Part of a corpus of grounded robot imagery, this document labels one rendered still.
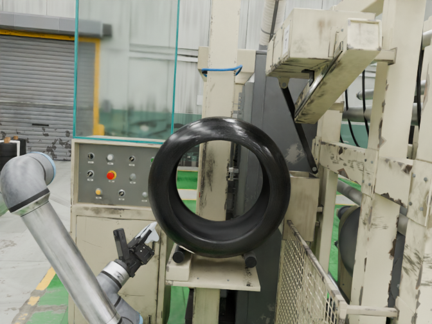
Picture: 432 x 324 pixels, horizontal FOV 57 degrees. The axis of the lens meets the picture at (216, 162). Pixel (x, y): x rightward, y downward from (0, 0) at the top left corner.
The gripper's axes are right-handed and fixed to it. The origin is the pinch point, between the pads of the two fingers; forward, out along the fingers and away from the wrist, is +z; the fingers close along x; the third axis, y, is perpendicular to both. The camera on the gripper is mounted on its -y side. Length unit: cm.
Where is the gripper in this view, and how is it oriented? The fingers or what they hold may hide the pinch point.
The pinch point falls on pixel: (152, 223)
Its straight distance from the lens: 152.5
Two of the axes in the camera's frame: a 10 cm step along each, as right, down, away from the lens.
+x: 6.0, -2.1, -7.7
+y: 6.0, 7.6, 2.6
